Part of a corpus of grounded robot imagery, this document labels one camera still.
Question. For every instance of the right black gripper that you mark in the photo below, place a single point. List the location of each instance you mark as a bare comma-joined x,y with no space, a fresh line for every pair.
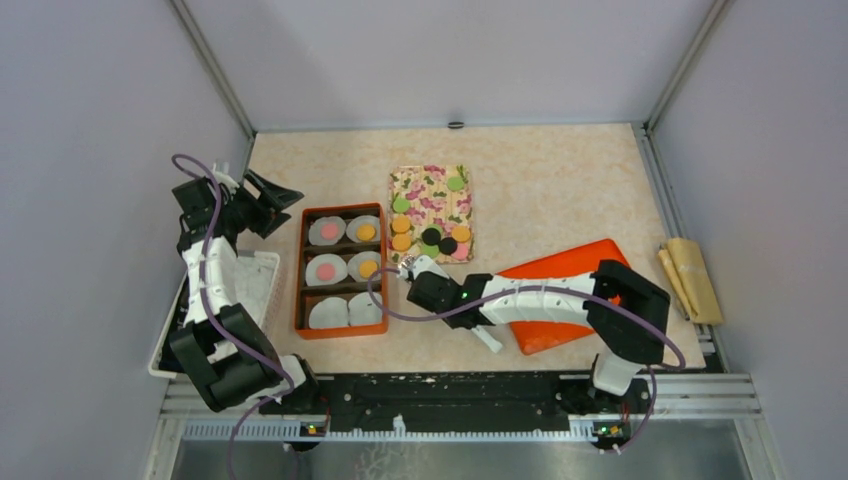
444,318

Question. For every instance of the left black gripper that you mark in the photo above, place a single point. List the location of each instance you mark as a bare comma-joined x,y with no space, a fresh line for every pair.
266,219

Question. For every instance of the pink cookie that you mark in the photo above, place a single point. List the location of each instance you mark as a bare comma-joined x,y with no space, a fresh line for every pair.
462,252
330,232
325,272

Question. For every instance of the orange cookie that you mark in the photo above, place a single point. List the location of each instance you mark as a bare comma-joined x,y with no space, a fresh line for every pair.
461,234
367,268
401,242
366,232

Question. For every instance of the orange cookie box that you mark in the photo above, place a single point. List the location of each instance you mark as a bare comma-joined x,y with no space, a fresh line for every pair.
340,252

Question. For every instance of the floral tray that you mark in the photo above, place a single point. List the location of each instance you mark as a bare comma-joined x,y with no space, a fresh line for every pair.
432,205

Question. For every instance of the orange box lid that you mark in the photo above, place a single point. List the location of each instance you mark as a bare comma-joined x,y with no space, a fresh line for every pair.
536,337

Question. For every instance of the metal tongs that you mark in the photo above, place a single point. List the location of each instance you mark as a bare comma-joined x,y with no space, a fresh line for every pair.
411,267

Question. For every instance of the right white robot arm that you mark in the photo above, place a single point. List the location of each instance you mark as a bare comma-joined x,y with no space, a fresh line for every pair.
628,312

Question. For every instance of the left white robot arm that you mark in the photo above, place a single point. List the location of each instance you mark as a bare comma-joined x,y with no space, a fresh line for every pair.
219,346

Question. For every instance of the green cookie bottom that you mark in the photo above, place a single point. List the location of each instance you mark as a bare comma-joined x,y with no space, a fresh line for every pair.
432,251

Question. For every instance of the green cookie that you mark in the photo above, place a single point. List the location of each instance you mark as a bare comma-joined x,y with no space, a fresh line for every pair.
401,205
455,183
432,251

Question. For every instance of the pink cookie bottom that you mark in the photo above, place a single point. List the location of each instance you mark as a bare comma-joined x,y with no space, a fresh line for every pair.
462,252

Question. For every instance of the orange cookie mid left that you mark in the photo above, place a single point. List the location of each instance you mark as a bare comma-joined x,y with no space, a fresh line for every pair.
400,224

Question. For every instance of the white perforated basket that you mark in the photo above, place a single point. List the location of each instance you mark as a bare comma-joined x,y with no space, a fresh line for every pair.
255,283

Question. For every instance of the green cookie left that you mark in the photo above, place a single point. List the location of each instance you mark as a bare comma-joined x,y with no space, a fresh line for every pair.
401,205

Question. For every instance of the green cookie top right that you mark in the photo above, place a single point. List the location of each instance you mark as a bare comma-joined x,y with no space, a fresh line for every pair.
455,183

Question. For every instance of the tan paper roll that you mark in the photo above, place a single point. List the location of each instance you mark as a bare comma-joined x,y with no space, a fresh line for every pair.
685,268

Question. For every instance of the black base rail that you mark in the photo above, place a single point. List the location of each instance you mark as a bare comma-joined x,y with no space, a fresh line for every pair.
468,402

